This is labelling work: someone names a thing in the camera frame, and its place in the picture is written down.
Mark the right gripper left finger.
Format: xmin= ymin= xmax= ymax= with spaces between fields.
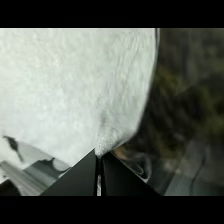
xmin=41 ymin=148 xmax=99 ymax=197

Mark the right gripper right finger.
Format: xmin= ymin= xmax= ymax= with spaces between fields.
xmin=100 ymin=151 xmax=162 ymax=197

